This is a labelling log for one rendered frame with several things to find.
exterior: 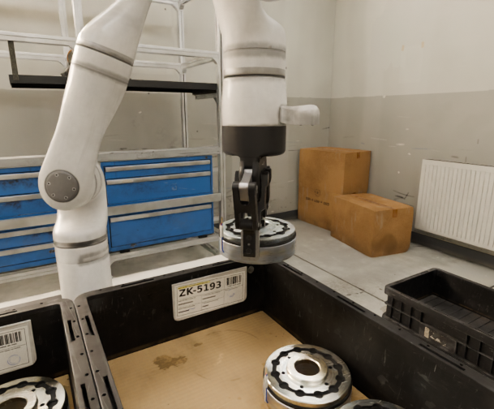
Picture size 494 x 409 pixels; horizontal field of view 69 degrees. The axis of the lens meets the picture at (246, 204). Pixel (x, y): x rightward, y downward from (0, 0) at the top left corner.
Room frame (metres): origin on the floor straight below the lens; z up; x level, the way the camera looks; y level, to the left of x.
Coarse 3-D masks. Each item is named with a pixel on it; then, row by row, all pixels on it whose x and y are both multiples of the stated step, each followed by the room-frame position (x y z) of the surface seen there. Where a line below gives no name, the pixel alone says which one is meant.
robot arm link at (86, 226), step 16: (96, 176) 0.63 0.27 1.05; (96, 192) 0.64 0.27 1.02; (80, 208) 0.66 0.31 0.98; (96, 208) 0.66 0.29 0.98; (64, 224) 0.63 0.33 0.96; (80, 224) 0.63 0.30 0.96; (96, 224) 0.63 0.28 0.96; (64, 240) 0.60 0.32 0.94; (80, 240) 0.60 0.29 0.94; (96, 240) 0.62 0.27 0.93
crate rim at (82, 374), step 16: (32, 304) 0.40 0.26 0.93; (48, 304) 0.40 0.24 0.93; (64, 304) 0.40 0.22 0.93; (0, 320) 0.37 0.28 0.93; (64, 320) 0.36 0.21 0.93; (80, 336) 0.33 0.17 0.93; (80, 352) 0.30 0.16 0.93; (80, 368) 0.28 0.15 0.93; (80, 384) 0.26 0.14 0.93; (80, 400) 0.24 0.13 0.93; (96, 400) 0.24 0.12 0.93
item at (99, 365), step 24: (216, 264) 0.52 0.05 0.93; (288, 264) 0.52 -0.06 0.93; (120, 288) 0.44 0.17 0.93; (312, 288) 0.45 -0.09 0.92; (360, 312) 0.38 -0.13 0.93; (96, 336) 0.33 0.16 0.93; (408, 336) 0.33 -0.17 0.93; (96, 360) 0.29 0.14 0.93; (432, 360) 0.30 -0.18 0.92; (456, 360) 0.29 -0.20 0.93; (96, 384) 0.26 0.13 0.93; (480, 384) 0.26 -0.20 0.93; (120, 408) 0.24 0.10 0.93
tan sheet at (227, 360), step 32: (256, 320) 0.52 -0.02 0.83; (160, 352) 0.44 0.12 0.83; (192, 352) 0.44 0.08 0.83; (224, 352) 0.44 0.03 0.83; (256, 352) 0.44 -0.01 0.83; (128, 384) 0.38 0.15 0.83; (160, 384) 0.38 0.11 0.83; (192, 384) 0.38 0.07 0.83; (224, 384) 0.38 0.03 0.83; (256, 384) 0.38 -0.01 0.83
